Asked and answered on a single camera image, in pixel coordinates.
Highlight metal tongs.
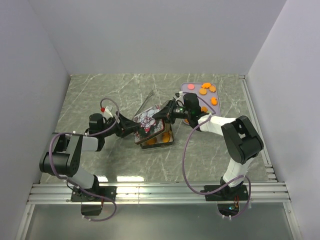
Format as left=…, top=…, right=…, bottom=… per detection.
left=133, top=90, right=154, bottom=116

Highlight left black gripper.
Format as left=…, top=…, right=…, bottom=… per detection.
left=100, top=111, right=139, bottom=138

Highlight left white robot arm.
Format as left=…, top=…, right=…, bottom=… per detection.
left=39, top=112, right=140, bottom=202

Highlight aluminium rail frame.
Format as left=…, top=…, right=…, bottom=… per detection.
left=18, top=73, right=298, bottom=240

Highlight gold cookie tin base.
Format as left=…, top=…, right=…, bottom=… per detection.
left=140, top=123, right=174, bottom=150

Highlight orange fish cookie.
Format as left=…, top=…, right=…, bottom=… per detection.
left=201, top=82, right=212, bottom=89

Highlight orange swirl cookie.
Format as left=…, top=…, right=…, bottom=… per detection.
left=201, top=106, right=208, bottom=112

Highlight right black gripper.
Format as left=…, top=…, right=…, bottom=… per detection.
left=152, top=100, right=191, bottom=125

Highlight orange pumpkin cookie right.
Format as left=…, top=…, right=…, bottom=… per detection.
left=210, top=97, right=218, bottom=106

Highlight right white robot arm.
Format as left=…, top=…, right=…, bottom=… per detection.
left=152, top=92, right=264, bottom=200

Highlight gold tin lid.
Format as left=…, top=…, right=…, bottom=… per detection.
left=132, top=104, right=166, bottom=145

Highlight lavender plastic tray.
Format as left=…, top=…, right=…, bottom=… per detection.
left=180, top=82, right=221, bottom=117

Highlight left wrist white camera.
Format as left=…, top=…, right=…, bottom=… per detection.
left=100, top=105, right=114, bottom=119

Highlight pink round cookie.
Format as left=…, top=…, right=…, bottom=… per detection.
left=187, top=84, right=195, bottom=90

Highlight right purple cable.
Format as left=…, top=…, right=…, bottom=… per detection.
left=181, top=91, right=252, bottom=220

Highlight orange round dotted cookie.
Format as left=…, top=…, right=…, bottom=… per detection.
left=162, top=132, right=171, bottom=143

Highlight orange round cookie top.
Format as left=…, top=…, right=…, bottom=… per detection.
left=199, top=88, right=207, bottom=96

